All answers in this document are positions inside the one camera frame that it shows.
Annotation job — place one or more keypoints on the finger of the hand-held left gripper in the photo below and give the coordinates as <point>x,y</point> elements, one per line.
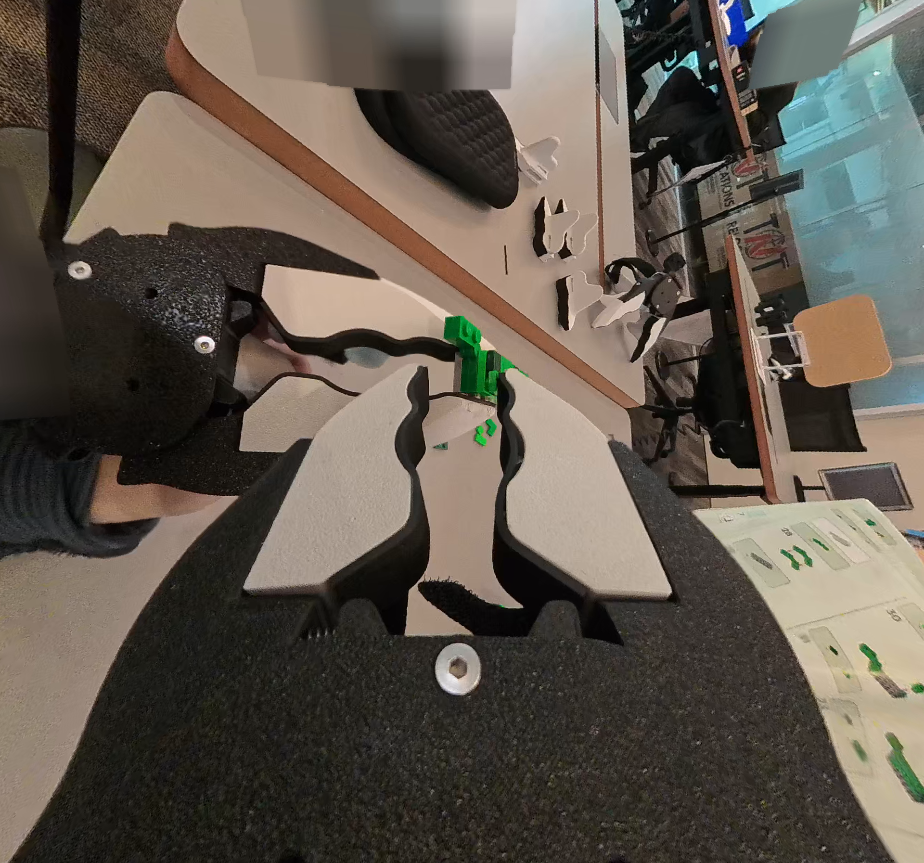
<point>339,307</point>
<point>289,415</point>

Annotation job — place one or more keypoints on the wooden board book stand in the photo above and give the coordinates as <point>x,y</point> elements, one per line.
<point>844,339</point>

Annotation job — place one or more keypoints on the grey rectangular desk panel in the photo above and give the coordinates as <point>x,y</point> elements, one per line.
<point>608,69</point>

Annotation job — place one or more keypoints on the cardboard box red letters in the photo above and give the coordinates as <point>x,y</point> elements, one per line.
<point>751,220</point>

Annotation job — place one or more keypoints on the black metal frame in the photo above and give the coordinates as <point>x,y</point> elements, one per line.
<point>63,83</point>

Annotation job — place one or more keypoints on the green and grey brick assembly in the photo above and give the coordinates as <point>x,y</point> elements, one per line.
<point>480,368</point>

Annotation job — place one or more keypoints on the person's left hand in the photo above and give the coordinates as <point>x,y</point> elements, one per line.
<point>151,502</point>

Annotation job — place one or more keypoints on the person's left forearm dark sleeve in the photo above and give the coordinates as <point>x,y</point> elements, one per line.
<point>43,502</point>

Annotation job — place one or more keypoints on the black and white idle gripper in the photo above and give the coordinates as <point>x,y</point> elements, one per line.
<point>653,296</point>

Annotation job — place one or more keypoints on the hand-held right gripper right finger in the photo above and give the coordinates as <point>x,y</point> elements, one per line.
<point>577,509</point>

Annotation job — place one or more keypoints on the grey framed monitor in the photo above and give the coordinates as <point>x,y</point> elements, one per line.
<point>866,486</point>

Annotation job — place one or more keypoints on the brick instruction booklet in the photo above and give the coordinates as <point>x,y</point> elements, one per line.
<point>794,588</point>

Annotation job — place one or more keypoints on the black office chair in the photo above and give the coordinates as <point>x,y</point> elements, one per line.
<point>686,112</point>
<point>714,394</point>

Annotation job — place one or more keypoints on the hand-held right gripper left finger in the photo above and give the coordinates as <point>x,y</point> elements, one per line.
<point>339,502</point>

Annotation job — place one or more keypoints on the white wedge plate black edge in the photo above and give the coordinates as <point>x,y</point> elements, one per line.
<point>577,296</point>
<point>577,227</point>
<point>545,231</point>
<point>538,155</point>

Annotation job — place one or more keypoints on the scattered small loose bricks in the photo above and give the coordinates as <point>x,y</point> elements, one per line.
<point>485,432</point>

